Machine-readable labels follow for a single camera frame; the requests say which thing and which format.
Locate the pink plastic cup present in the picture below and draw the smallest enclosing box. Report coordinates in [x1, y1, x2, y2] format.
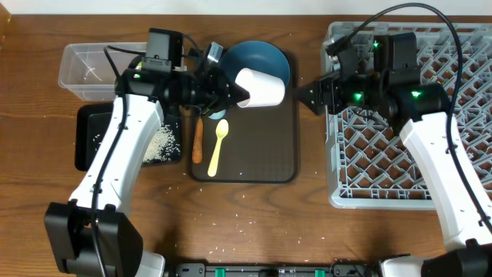
[235, 68, 285, 108]

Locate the pile of white rice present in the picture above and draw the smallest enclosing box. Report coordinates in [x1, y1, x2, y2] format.
[91, 123, 181, 163]

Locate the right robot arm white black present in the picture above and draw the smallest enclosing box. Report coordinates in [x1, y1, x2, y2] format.
[294, 73, 491, 276]

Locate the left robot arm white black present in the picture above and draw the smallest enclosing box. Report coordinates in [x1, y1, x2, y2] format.
[44, 68, 250, 276]

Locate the grey dishwasher rack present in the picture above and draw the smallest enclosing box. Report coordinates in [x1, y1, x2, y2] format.
[325, 22, 491, 210]

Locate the black waste tray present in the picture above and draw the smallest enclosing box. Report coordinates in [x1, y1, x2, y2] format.
[75, 103, 181, 172]

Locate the clear plastic waste bin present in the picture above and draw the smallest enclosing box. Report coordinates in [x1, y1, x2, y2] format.
[58, 42, 149, 102]

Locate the light blue plastic cup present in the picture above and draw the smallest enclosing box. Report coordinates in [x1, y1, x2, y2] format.
[208, 109, 226, 120]

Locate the yellow plastic spoon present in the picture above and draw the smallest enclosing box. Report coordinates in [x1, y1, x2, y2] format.
[208, 119, 229, 177]

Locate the dark blue plate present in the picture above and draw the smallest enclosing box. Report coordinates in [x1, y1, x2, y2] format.
[219, 41, 291, 87]

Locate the orange carrot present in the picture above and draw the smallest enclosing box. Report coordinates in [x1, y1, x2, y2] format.
[191, 117, 204, 164]

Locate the brown serving tray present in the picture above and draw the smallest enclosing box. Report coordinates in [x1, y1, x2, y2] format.
[187, 50, 300, 184]

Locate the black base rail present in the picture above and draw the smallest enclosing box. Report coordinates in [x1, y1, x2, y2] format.
[163, 259, 382, 277]

